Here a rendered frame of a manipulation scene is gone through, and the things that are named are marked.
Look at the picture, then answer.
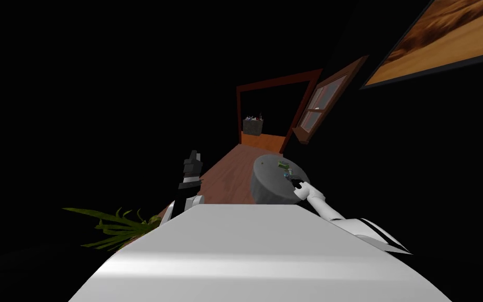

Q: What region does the round grey table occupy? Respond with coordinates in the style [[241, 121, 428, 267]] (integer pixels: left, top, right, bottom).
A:
[[249, 154, 310, 206]]

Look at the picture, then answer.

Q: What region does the brown framed window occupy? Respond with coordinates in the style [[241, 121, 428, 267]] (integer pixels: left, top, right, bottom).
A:
[[292, 56, 369, 146]]

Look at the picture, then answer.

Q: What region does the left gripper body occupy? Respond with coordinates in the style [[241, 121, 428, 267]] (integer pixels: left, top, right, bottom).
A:
[[182, 150, 204, 179]]

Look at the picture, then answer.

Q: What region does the green leafy plant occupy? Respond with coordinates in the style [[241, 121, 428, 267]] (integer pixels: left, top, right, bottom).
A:
[[61, 206, 163, 252]]

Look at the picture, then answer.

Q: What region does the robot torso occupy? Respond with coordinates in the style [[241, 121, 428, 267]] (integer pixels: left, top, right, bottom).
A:
[[69, 203, 453, 302]]

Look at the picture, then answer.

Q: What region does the framed brown landscape picture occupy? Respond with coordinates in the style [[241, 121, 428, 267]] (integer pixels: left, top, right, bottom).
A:
[[358, 0, 483, 91]]

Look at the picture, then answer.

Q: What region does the grey cabinet with items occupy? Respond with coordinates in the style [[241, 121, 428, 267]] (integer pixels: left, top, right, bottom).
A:
[[242, 112, 265, 137]]

